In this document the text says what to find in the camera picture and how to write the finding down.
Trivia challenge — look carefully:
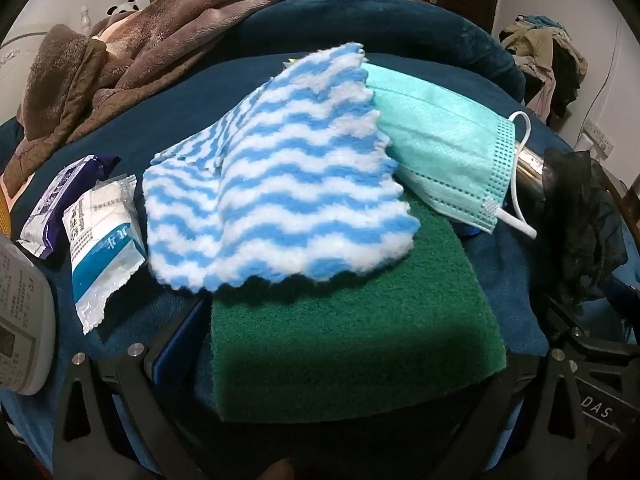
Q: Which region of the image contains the blue white gauze packet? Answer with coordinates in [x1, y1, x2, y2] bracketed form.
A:
[62, 174, 148, 336]

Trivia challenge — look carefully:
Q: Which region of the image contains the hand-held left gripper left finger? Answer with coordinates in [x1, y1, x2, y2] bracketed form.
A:
[52, 299, 212, 480]

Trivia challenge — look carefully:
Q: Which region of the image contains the white tissue roll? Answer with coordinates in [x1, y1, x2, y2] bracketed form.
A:
[0, 232, 57, 397]

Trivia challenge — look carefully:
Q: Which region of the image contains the pink bed sheet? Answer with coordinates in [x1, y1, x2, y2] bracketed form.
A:
[0, 172, 13, 236]

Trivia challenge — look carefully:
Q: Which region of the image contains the blue white striped cloth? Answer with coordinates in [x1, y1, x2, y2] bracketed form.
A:
[142, 41, 421, 295]

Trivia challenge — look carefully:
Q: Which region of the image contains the teal face mask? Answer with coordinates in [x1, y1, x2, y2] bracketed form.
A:
[360, 62, 538, 240]

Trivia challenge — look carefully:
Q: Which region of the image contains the pile of clothes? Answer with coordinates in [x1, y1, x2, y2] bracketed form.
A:
[500, 15, 588, 126]

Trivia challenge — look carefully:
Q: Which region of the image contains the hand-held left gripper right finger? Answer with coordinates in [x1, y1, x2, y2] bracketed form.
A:
[450, 346, 596, 480]

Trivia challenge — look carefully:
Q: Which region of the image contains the dark scrunchie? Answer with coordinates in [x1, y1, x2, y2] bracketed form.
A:
[542, 147, 628, 308]

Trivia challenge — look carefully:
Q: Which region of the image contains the purple white packet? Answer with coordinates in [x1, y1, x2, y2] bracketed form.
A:
[17, 154, 122, 260]

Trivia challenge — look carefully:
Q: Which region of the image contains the green scouring pad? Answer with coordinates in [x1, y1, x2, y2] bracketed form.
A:
[210, 185, 508, 423]

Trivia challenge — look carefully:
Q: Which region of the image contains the dark blue blanket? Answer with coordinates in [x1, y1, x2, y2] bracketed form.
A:
[0, 0, 640, 480]

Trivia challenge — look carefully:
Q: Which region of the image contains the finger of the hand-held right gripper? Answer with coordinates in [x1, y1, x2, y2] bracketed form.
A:
[542, 294, 638, 368]

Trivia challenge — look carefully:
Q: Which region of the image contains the white bed headboard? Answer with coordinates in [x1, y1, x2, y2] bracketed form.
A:
[0, 5, 96, 126]

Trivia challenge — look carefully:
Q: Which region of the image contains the brown fleece blanket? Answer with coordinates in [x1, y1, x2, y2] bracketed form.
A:
[0, 0, 351, 196]

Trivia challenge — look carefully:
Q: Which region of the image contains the silver metal cylinder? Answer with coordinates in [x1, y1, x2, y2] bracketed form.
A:
[512, 142, 556, 196]

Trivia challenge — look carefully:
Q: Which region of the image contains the white wall socket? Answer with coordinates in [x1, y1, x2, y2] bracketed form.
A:
[580, 120, 615, 161]

